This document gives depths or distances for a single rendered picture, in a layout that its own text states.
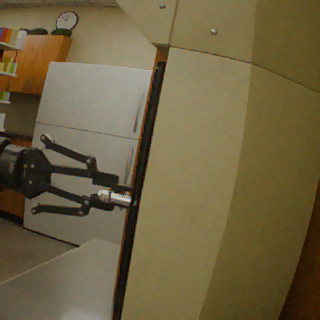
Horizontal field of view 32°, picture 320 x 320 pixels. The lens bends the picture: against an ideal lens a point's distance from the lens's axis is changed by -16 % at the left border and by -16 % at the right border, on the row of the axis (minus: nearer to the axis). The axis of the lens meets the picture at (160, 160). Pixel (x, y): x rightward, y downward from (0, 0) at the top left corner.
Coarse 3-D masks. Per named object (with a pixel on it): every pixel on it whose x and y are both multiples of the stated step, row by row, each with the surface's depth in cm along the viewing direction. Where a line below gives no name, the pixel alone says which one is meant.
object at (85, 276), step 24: (96, 240) 182; (48, 264) 134; (72, 264) 142; (96, 264) 149; (0, 288) 101; (24, 288) 107; (48, 288) 113; (72, 288) 119; (96, 288) 124; (0, 312) 86; (24, 312) 91; (48, 312) 96; (72, 312) 100; (96, 312) 105
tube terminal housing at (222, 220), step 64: (192, 0) 77; (256, 0) 75; (192, 64) 77; (256, 64) 76; (192, 128) 77; (256, 128) 78; (192, 192) 77; (256, 192) 79; (192, 256) 78; (256, 256) 82
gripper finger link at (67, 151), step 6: (42, 138) 91; (48, 138) 91; (48, 144) 91; (54, 144) 91; (60, 144) 91; (54, 150) 91; (60, 150) 90; (66, 150) 90; (72, 150) 90; (78, 150) 92; (66, 156) 90; (72, 156) 90; (78, 156) 90; (84, 156) 90; (84, 162) 90; (90, 162) 89; (96, 162) 92
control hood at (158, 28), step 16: (128, 0) 78; (144, 0) 78; (160, 0) 77; (176, 0) 77; (128, 16) 79; (144, 16) 78; (160, 16) 78; (144, 32) 78; (160, 32) 78; (160, 48) 81
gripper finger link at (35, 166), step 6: (36, 162) 90; (30, 168) 91; (36, 168) 90; (42, 168) 90; (48, 168) 90; (54, 168) 91; (60, 168) 90; (66, 168) 90; (72, 168) 90; (78, 168) 90; (84, 168) 92; (66, 174) 90; (72, 174) 90; (78, 174) 90; (84, 174) 90; (90, 174) 89
